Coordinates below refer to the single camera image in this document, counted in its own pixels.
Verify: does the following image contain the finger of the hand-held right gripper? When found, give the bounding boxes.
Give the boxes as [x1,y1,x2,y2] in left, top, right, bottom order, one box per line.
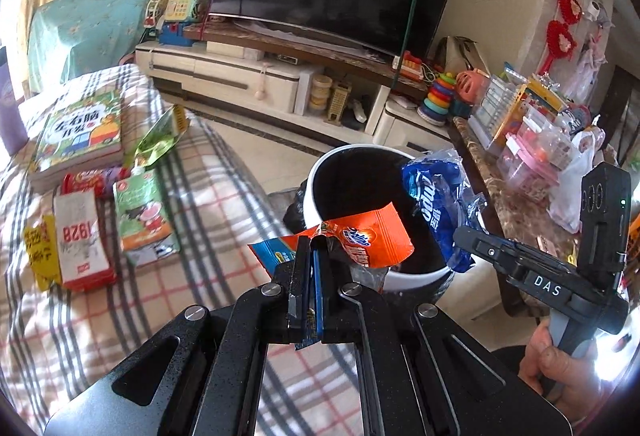
[452,225,523,284]

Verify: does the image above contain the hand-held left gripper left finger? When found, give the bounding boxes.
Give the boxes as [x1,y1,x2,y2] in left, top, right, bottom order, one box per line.
[44,236,317,436]

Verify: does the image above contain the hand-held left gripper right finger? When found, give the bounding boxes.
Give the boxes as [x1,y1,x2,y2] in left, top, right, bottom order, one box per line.
[317,233,573,436]

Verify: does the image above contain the blue biscuit wrapper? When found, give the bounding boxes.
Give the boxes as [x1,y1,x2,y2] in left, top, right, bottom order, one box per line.
[401,149,488,273]

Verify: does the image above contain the orange and blue packet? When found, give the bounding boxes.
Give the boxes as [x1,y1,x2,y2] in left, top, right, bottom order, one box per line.
[248,201,416,350]

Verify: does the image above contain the white round bin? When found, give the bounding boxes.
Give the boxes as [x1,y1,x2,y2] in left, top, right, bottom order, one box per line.
[282,143,453,307]

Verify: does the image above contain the white and red carton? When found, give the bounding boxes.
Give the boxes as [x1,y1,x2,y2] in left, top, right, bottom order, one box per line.
[52,189,117,293]

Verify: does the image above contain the person's right hand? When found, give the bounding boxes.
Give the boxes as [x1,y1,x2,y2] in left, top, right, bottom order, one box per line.
[519,319,569,397]

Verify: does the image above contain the white plastic bag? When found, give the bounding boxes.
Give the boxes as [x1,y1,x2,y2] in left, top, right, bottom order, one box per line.
[547,126,608,234]

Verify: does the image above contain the clear box with pink lid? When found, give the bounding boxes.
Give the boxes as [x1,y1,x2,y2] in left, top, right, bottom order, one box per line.
[500,109,586,202]

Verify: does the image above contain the black bin bag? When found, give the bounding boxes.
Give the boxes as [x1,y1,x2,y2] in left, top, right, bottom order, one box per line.
[282,147,453,307]

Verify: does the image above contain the yellow toy package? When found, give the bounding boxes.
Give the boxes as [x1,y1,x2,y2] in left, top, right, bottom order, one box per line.
[520,76,571,117]

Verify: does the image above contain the pink toy basket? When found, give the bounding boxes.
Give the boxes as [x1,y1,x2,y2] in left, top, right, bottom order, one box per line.
[456,69,493,104]

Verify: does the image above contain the green and orange drink pouch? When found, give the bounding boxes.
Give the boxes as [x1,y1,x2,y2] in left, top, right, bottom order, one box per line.
[112,167,181,267]

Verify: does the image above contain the beige bag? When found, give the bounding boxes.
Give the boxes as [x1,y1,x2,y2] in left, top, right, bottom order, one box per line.
[435,35,488,77]

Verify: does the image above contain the green foil packet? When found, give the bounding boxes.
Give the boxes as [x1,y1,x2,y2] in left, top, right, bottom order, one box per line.
[134,104,191,167]

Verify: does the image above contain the pink hanging garment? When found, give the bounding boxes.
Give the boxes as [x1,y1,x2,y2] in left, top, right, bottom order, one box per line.
[575,34,608,102]

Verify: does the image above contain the red snack packet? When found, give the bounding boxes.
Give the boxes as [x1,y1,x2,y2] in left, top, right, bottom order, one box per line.
[62,166,133,197]

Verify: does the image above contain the white television cabinet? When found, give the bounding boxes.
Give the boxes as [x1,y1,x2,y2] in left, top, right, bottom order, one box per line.
[134,22,453,144]

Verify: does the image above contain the green stick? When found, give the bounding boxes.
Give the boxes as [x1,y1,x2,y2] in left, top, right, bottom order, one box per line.
[392,0,428,92]

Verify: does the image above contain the red heart hanging decoration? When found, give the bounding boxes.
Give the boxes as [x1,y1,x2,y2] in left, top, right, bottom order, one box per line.
[542,0,591,72]

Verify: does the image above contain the yellow packet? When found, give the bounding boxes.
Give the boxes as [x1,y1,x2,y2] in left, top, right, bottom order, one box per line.
[22,215,63,292]

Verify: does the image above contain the green children's book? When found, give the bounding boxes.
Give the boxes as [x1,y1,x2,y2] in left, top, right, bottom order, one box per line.
[27,86,125,192]

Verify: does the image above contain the blue toy base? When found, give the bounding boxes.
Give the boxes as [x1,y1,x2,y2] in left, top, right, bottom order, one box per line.
[159,20,193,48]

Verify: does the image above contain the yellow toy phone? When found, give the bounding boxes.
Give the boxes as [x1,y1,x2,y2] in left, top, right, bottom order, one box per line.
[165,0,208,23]

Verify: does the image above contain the white wheel toy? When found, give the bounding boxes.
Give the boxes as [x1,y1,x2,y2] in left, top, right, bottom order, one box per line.
[142,0,168,30]

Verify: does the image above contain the teal floral cover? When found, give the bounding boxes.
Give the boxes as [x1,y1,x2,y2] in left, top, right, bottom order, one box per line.
[27,0,148,92]

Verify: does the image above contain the purple water bottle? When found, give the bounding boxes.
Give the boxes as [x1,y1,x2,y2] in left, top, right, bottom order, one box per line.
[0,64,28,157]

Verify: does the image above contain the clear bead frame box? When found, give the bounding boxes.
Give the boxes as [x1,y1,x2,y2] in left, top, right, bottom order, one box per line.
[470,74,526,152]

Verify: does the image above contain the rainbow stacking ring toy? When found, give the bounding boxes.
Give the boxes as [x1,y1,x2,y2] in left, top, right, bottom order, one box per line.
[417,71,458,127]

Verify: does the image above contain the white wall camera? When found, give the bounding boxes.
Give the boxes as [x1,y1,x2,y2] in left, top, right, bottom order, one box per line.
[582,0,608,24]

